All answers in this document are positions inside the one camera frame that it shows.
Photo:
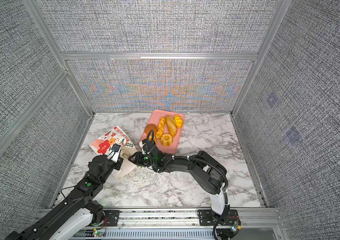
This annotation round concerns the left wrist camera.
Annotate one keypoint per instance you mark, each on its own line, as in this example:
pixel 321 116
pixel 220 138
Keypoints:
pixel 115 152

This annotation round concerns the small yellow fake bread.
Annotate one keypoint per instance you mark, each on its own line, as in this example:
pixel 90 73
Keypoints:
pixel 166 140

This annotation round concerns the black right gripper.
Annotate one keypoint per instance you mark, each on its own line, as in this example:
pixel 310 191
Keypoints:
pixel 138 158

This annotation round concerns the pink plastic tray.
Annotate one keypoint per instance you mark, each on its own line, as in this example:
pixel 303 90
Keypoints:
pixel 154 119

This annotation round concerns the white floral paper bag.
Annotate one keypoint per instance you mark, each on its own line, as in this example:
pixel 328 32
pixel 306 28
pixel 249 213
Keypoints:
pixel 103 144

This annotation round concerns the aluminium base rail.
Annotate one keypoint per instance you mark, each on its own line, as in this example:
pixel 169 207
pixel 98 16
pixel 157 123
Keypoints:
pixel 123 223

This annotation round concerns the long orange fake bread loaf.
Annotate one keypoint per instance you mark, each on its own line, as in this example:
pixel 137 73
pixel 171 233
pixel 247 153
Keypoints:
pixel 171 125

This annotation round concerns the yellow twisted fake bread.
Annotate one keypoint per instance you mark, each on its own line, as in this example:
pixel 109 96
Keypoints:
pixel 160 128

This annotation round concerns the yellow striped oval fake bread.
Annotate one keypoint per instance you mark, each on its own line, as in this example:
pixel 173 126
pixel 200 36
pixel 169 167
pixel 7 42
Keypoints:
pixel 178 121

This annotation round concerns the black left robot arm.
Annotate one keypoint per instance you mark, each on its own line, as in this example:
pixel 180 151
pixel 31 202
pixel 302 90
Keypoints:
pixel 78 209

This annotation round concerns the round brown fake bun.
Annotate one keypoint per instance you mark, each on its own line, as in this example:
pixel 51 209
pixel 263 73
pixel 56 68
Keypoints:
pixel 150 127

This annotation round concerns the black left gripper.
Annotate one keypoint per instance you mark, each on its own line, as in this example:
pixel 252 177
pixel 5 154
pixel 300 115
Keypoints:
pixel 119 163

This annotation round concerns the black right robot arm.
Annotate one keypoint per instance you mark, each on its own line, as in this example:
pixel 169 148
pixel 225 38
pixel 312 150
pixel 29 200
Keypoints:
pixel 208 173

